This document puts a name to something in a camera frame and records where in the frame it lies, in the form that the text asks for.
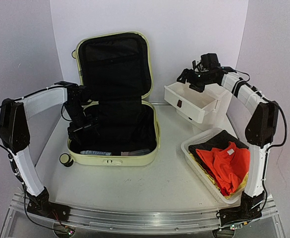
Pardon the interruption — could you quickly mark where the white three-drawer storage cabinet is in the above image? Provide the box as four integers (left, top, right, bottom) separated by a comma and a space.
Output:
164, 82, 232, 130

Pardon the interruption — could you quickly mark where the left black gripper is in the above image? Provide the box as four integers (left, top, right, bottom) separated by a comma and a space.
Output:
64, 102, 101, 144

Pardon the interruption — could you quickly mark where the white perforated plastic basket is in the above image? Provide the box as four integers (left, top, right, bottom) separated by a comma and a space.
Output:
181, 127, 248, 204

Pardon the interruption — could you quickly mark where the white grey tube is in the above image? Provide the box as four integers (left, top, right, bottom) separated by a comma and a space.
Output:
80, 150, 112, 156

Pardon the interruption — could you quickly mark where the black garment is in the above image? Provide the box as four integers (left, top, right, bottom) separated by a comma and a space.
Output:
188, 130, 248, 165

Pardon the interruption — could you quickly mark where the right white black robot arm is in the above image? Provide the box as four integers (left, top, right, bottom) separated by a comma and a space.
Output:
177, 66, 285, 228

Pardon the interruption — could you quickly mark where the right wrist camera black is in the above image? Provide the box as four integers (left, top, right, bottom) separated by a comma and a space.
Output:
192, 53, 221, 72

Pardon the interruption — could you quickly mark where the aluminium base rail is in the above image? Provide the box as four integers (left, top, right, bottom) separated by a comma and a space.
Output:
0, 188, 286, 238

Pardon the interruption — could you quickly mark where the orange red garment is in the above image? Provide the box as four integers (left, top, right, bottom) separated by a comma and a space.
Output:
195, 142, 250, 193

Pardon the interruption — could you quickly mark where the pale green hard-shell suitcase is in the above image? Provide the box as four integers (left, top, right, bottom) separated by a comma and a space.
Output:
59, 32, 160, 167

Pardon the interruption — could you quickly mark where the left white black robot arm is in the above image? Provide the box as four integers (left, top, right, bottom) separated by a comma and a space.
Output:
0, 81, 98, 223

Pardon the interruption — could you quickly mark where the left base black cable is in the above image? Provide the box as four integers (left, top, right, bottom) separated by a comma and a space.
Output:
23, 195, 61, 233

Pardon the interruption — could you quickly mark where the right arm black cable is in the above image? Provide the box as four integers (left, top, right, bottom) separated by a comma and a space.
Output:
233, 70, 289, 206

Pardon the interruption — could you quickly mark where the yellow garment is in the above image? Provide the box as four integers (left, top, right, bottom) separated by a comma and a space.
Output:
188, 152, 248, 199

